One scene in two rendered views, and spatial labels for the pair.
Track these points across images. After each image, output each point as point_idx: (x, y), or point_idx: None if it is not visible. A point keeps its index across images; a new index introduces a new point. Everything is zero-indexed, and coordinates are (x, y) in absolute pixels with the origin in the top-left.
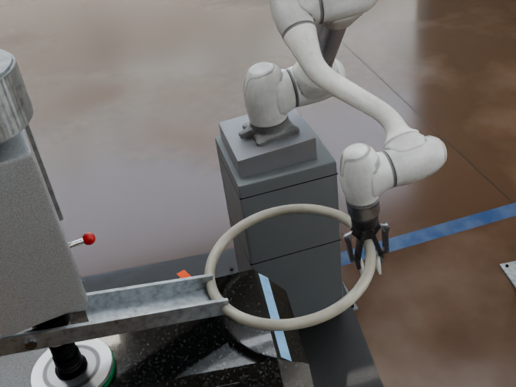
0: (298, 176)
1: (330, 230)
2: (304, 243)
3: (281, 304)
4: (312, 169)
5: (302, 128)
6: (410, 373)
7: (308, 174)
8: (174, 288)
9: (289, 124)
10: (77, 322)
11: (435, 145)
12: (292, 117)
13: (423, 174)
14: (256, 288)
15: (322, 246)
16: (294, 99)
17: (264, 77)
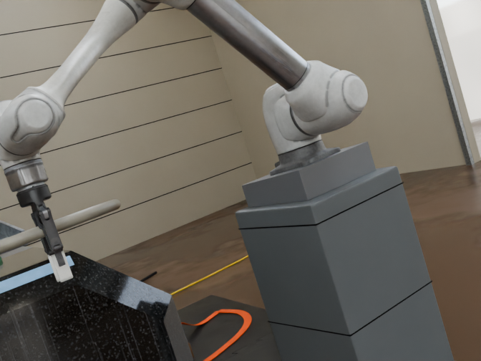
0: (278, 215)
1: (333, 313)
2: (310, 319)
3: (44, 284)
4: (288, 210)
5: (313, 162)
6: None
7: (286, 216)
8: (6, 230)
9: (308, 156)
10: (23, 251)
11: (14, 101)
12: (336, 153)
13: (5, 136)
14: (43, 261)
15: (331, 335)
16: (290, 120)
17: (265, 92)
